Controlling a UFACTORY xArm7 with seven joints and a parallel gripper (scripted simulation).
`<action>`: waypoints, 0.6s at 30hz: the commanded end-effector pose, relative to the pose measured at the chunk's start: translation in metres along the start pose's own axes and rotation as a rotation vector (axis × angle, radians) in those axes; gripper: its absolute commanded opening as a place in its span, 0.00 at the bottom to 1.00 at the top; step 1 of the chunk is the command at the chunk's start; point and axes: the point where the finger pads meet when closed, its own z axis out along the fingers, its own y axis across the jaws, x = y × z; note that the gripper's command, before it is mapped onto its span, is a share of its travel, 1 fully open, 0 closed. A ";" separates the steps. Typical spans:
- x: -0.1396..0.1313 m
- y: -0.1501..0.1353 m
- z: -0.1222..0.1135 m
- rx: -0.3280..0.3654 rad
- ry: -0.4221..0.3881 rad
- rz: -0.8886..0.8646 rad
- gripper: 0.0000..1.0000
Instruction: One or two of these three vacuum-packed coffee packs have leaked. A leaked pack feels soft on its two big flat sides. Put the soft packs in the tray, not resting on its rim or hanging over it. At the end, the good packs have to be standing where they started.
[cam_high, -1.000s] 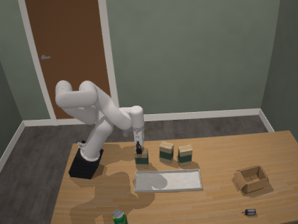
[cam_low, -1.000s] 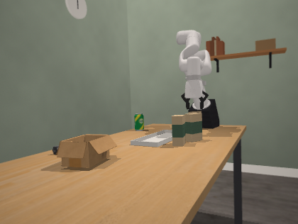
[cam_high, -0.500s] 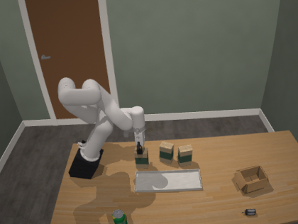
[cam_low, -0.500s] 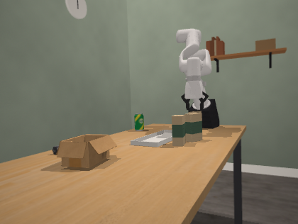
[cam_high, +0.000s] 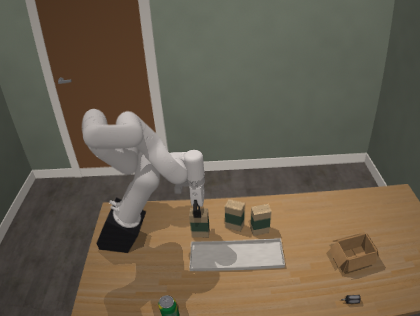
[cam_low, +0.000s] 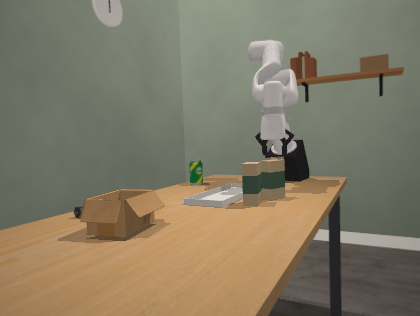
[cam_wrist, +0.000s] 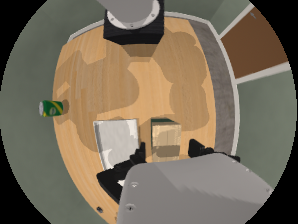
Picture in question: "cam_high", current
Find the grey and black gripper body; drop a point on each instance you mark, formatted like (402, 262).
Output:
(199, 194)

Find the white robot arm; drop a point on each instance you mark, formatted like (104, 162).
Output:
(115, 145)

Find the tan rectangular block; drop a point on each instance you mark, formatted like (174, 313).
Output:
(200, 226)
(234, 215)
(262, 219)

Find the brown cardboard box with flaps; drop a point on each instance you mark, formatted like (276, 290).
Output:
(356, 246)

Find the green drink can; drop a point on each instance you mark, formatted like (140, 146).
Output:
(168, 306)

